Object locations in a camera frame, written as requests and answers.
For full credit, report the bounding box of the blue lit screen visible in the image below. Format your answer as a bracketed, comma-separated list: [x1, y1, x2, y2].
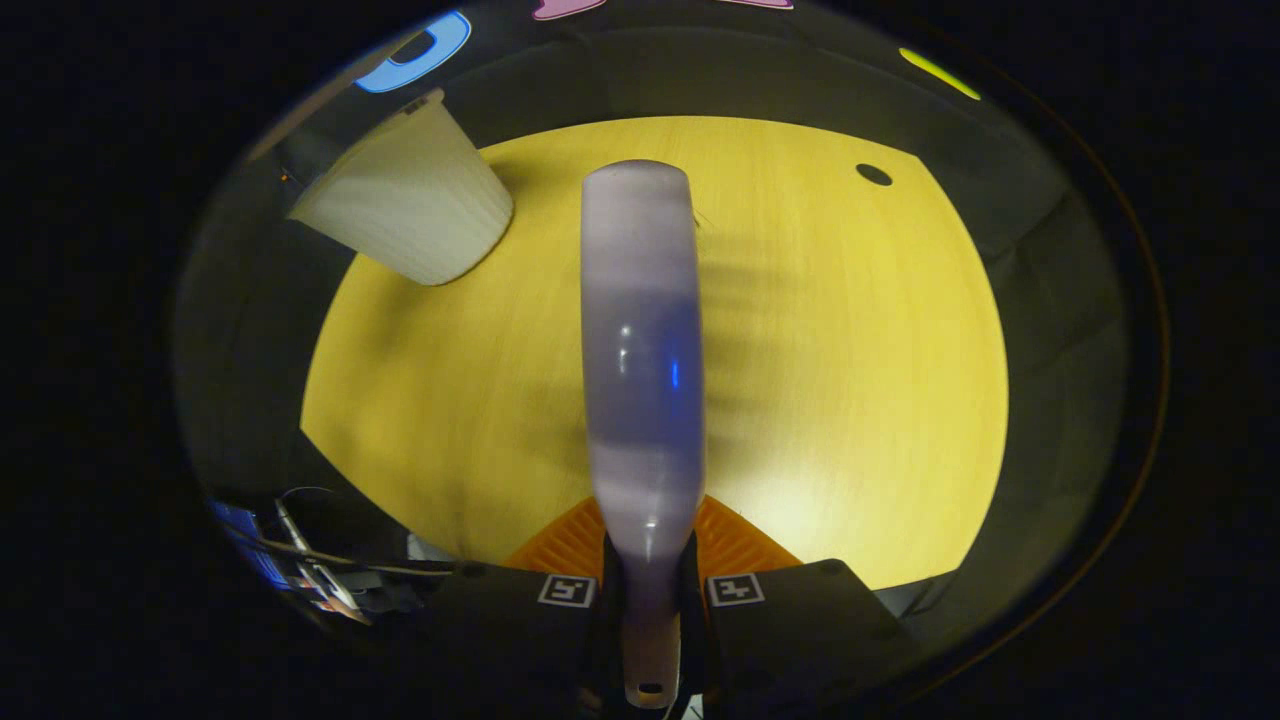
[210, 500, 293, 591]

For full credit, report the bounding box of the white and red device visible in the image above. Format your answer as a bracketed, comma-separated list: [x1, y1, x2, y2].
[298, 562, 373, 628]

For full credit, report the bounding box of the grey cable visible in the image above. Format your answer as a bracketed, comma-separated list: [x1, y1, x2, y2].
[272, 487, 471, 579]

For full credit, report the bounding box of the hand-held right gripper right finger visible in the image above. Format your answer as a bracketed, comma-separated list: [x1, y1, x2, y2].
[680, 495, 926, 713]

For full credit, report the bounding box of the white ribbed garbage bin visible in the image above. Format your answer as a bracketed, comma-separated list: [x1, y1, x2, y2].
[288, 88, 515, 287]

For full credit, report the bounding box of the pale pink small broom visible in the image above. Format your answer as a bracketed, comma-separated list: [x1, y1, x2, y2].
[581, 160, 709, 710]

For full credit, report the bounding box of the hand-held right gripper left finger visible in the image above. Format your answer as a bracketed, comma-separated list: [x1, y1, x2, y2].
[430, 495, 626, 713]

